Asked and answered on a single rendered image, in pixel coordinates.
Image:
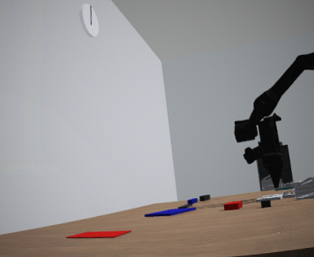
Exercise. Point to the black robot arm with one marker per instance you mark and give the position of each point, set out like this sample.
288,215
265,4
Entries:
264,105

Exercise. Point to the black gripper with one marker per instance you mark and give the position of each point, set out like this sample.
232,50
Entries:
273,158

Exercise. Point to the blue flat plate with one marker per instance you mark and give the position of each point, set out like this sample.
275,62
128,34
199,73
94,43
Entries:
169,212

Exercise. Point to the red rectangular block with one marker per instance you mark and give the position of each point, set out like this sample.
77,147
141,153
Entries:
233,205

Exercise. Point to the red flat plate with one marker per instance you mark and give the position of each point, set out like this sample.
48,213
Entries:
99,234

